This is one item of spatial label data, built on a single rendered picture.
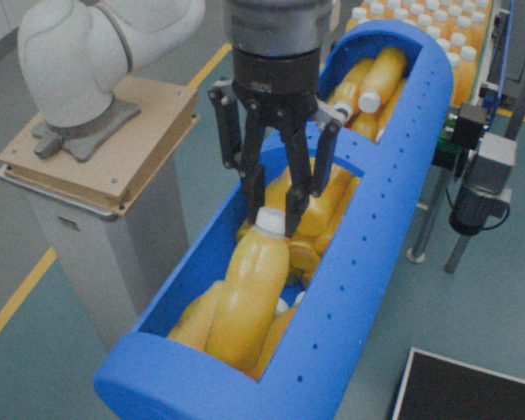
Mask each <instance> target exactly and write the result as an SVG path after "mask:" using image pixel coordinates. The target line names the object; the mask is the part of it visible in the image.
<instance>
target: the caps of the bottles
mask: <svg viewBox="0 0 525 420"><path fill-rule="evenodd" d="M416 1H417V0H404V2H405V3H407V4H412V5H411V12H412V13H414V14H421V15H422V14H423V12H424V8H425V7H424V6H423V5H421V4H418V3H415V2H416ZM458 1H463V5H462V7H463V9H464V10H465V11H469V12H472V11H473V14H472V17H471V19H472V20H474V21H477V22H480V23H482V22H484V18H485V14H483V13H481V12H476V11H474V10H475V8H476V7H475V3H473V2H471V1H466V2H465V0H458ZM441 3H443V4H445V5H447V6H450V7H449V9H448V10H449V13H450V14H451V15H453V16H459V15H460V16H459V17H458V20H457V23H458V24H459V25H460V26H462V27H464V28H467V27H469V26H470V24H471V22H472V21H471V19H470V18H469V17H466V16H461V13H462V8H461V7H460V6H458V5H453V4H452V3H453V0H441ZM488 3H489V0H476V4H477V5H478V6H480V7H482V8H485V7H487V5H488ZM400 5H401V0H388V6H389V7H390V8H399V7H400ZM438 7H439V1H437V0H427V1H426V8H427V9H430V10H435V12H434V15H433V16H434V17H435V18H436V19H437V20H443V21H446V18H447V15H448V13H447V12H445V11H442V10H441V9H438Z"/></svg>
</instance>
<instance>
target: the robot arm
mask: <svg viewBox="0 0 525 420"><path fill-rule="evenodd" d="M220 7H221V19H222V30H223V33H224V35H225V37H226V39H227V40H228V41H229V42H230V43H231V44H232V59H233V74H234V77H235V78H234V79H233V80H231V81H229V79H228V78H226V77H221V78H219V79H218V81H217V82H216V83H215V84H214V85H213V86H212V87H211V88H210V89H209V90H208V92H207V94H208V96H209V98H210V100H211V102H212V104H213V107H214V109H215V113H216V119H217V127H218V134H219V140H220V147H221V155H222V161H223V165H224V166H225V167H226V168H228V169H231V168H235V169H237V170H238V174H239V176H240V177H241V193H242V195H243V196H246V197H247V219H248V224H251V225H253V224H254V223H256V222H257V217H258V213H259V209H260V208H261V207H265V165H263V164H260V163H259V162H260V160H261V158H260V160H259V157H260V153H261V148H262V144H263V139H264V135H265V130H266V127H271V128H273V129H275V130H278V131H279V132H280V137H281V142H282V143H284V144H285V151H286V156H287V162H288V167H289V173H290V179H291V185H290V187H289V188H288V190H287V193H286V194H285V237H286V238H289V239H291V238H292V236H293V234H294V233H296V230H297V228H298V226H299V224H300V223H301V217H302V216H303V215H304V214H305V212H306V209H307V208H308V206H309V202H310V199H309V198H310V195H311V196H312V197H314V198H320V197H321V196H322V194H323V192H324V190H325V188H326V186H327V184H328V182H329V180H330V175H331V170H332V164H333V159H334V154H335V149H336V144H337V138H338V133H339V131H340V130H341V128H342V126H343V125H344V123H345V121H346V119H347V118H348V115H349V114H348V112H347V110H345V109H343V108H340V109H338V110H337V111H335V110H332V108H331V107H329V106H328V105H326V104H325V103H323V102H322V100H323V98H322V94H321V92H320V90H319V77H320V66H321V65H320V54H321V44H322V43H324V41H325V40H326V39H327V37H328V36H329V34H330V32H331V27H332V18H333V17H332V9H333V0H220ZM204 14H205V2H204V0H100V2H99V3H98V4H96V5H94V6H92V7H86V5H85V4H83V3H81V2H80V1H78V0H77V1H76V0H46V1H44V2H42V3H39V4H37V5H35V6H33V7H32V8H31V9H30V10H29V11H28V12H27V13H26V14H25V15H24V17H23V19H22V21H21V23H20V25H19V30H18V34H17V40H18V44H17V49H18V53H19V54H18V58H19V61H20V67H21V70H22V74H23V76H24V78H25V83H26V84H27V86H28V90H29V92H30V93H31V95H32V96H31V97H32V98H33V100H34V101H35V103H36V106H37V107H38V109H39V110H40V112H41V114H42V116H43V117H44V119H43V120H42V121H40V122H38V123H37V124H36V125H35V126H34V127H32V128H31V130H30V133H31V134H32V136H33V138H36V139H41V141H40V142H39V143H38V144H37V145H36V146H35V148H34V150H33V151H34V153H35V155H38V158H39V159H41V160H44V159H46V158H47V157H49V156H51V155H52V154H54V153H56V152H58V151H59V150H64V151H65V152H67V153H69V154H71V155H72V156H73V157H74V158H75V159H76V160H77V161H78V162H80V163H85V162H87V161H88V160H90V158H91V157H92V156H93V154H94V153H95V151H96V150H97V149H99V148H100V147H101V146H102V145H103V144H104V143H105V142H107V140H108V139H109V138H110V137H111V136H112V135H114V134H115V133H116V132H117V131H118V130H119V129H121V128H122V127H123V126H124V125H125V124H126V123H127V122H129V121H130V120H132V119H134V118H136V117H138V115H139V114H140V113H141V109H140V106H139V104H138V103H136V102H132V103H130V102H126V101H124V100H121V99H119V98H117V97H116V96H115V94H114V92H113V90H112V89H113V88H114V87H115V86H116V85H117V84H118V83H119V81H120V80H121V79H122V78H123V77H125V76H126V75H127V74H129V73H131V72H133V71H136V70H138V69H139V68H141V67H143V66H146V65H148V64H150V63H152V62H154V61H156V60H158V59H160V58H161V57H163V56H165V55H167V54H168V53H170V52H172V51H173V50H175V49H177V48H178V47H180V46H181V45H182V44H183V43H185V42H186V41H187V40H188V39H189V38H190V37H191V36H192V35H194V34H195V32H196V31H197V30H198V28H199V27H200V25H201V23H202V22H203V19H204ZM237 98H238V100H239V101H240V103H241V104H242V106H243V107H244V109H245V110H246V112H247V116H246V121H245V128H244V130H245V131H246V132H245V137H244V143H243V146H242V137H241V128H240V118H239V109H238V101H237ZM314 114H315V115H316V117H317V119H318V123H317V126H318V132H320V133H321V134H320V136H319V138H318V141H317V148H316V154H315V160H314V166H313V173H311V165H310V158H309V151H308V143H307V137H306V127H307V121H308V120H309V119H310V117H311V116H312V115H314ZM258 163H259V165H258V166H257V164H258ZM256 166H257V167H256Z"/></svg>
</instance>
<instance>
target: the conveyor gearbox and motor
mask: <svg viewBox="0 0 525 420"><path fill-rule="evenodd" d="M517 147H518V146H516V142H515V141H512V140H509V139H506V138H502V137H499V136H496V135H493V134H489V133H487V132H486V133H485V135H484V138H483V140H482V142H481V141H479V143H478V145H477V147H476V150H475V151H470V154H469V156H468V159H467V161H466V162H467V166H466V167H465V168H464V170H463V173H462V175H461V181H462V184H461V186H460V188H459V191H458V195H457V198H456V200H455V202H454V205H452V202H451V200H450V197H449V193H448V190H447V188H446V189H445V192H446V196H447V199H448V202H449V205H450V207H451V209H452V211H451V213H450V216H449V224H450V225H451V227H452V228H453V229H454V230H455V232H457V233H459V234H461V235H464V236H470V237H471V236H476V235H477V234H479V233H480V232H481V231H487V230H493V229H495V228H498V227H500V226H501V225H502V224H503V223H504V222H505V221H506V220H507V219H508V215H509V212H510V208H509V203H510V197H511V190H510V189H508V188H507V183H508V179H509V177H510V175H511V174H512V172H513V168H515V166H516V165H514V164H515V159H516V157H515V156H516V154H517V153H516V149H517ZM506 210H507V214H506V216H505V217H504V219H503V220H502V221H501V222H500V223H499V224H497V225H495V226H494V227H489V228H483V227H484V225H485V224H486V222H487V218H488V216H489V215H490V216H493V217H495V218H498V219H502V217H503V215H504V213H505V212H506Z"/></svg>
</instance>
